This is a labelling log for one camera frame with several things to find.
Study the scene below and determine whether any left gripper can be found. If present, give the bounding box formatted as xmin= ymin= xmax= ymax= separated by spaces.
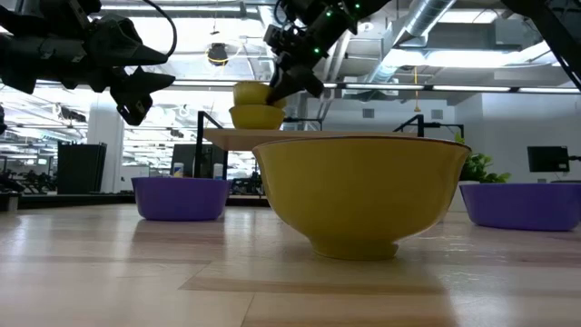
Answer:
xmin=44 ymin=13 xmax=177 ymax=99

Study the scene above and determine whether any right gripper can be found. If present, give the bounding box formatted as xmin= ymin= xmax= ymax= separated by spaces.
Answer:
xmin=266 ymin=6 xmax=353 ymax=104

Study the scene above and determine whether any blue-violet plastic bowl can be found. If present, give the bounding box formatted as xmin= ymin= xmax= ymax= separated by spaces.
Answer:
xmin=131 ymin=176 xmax=231 ymax=223
xmin=458 ymin=182 xmax=581 ymax=233

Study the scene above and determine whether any black monitor on arm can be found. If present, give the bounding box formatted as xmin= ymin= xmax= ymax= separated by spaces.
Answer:
xmin=526 ymin=144 xmax=581 ymax=174

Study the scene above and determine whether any long ceiling light strip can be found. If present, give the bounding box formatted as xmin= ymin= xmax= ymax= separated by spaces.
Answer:
xmin=344 ymin=83 xmax=426 ymax=91
xmin=171 ymin=79 xmax=237 ymax=88
xmin=517 ymin=86 xmax=581 ymax=95
xmin=430 ymin=84 xmax=512 ymax=93

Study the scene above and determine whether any wooden shelf with black legs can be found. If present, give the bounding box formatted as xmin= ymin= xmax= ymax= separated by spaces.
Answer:
xmin=202 ymin=127 xmax=426 ymax=179

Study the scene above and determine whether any black cabinet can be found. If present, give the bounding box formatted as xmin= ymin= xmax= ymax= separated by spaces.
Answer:
xmin=56 ymin=142 xmax=108 ymax=195

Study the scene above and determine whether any small potted green plant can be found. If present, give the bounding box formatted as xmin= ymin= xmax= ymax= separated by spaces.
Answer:
xmin=448 ymin=133 xmax=513 ymax=213

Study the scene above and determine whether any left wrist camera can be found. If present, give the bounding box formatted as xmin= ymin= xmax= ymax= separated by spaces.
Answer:
xmin=115 ymin=90 xmax=154 ymax=127

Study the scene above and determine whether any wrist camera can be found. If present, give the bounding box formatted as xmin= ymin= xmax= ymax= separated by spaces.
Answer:
xmin=263 ymin=22 xmax=292 ymax=52
xmin=115 ymin=90 xmax=154 ymax=127

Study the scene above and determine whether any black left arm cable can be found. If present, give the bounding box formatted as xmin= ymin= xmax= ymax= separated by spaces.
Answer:
xmin=141 ymin=0 xmax=179 ymax=59

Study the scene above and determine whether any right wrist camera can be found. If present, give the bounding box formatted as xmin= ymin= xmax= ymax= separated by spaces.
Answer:
xmin=263 ymin=22 xmax=292 ymax=52

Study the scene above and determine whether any black hanging cable reel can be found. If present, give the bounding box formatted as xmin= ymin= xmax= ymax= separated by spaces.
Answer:
xmin=206 ymin=41 xmax=230 ymax=68

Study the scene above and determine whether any yellow hanging cord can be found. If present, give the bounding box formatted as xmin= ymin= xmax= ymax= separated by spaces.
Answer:
xmin=411 ymin=66 xmax=421 ymax=114

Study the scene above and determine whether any silver ventilation duct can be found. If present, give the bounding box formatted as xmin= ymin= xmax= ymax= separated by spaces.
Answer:
xmin=362 ymin=0 xmax=458 ymax=85

